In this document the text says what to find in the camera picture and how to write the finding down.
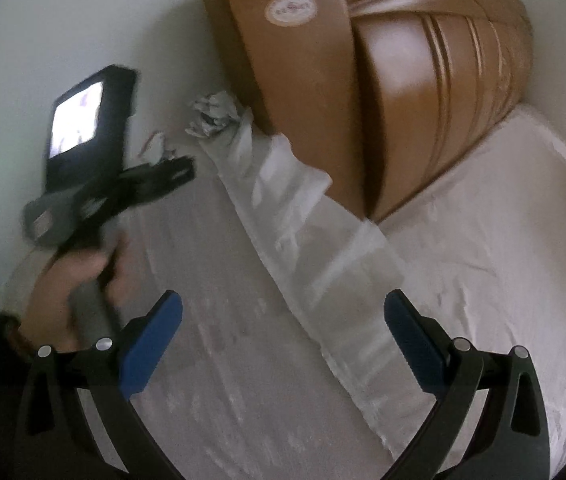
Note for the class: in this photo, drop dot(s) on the white lace tablecloth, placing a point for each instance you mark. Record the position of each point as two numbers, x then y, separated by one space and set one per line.
243 360

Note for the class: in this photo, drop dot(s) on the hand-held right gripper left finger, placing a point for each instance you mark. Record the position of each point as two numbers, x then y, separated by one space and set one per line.
150 345

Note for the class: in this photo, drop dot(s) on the silver foil wrapper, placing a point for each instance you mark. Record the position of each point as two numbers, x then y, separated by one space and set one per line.
213 115
152 146

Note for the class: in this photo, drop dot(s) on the carved wooden headboard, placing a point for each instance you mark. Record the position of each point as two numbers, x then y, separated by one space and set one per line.
438 110

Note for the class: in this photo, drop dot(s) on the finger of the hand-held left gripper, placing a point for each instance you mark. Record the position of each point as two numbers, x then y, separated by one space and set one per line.
163 177

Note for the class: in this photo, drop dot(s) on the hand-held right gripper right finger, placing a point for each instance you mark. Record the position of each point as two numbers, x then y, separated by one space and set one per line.
413 340

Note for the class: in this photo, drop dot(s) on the bed with white sheet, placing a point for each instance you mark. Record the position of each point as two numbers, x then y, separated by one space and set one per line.
513 260

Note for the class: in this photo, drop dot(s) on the brown wooden board oval label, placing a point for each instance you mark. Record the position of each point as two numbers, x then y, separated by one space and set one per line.
288 85

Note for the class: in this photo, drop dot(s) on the person's left hand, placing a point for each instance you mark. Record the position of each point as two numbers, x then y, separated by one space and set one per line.
53 290

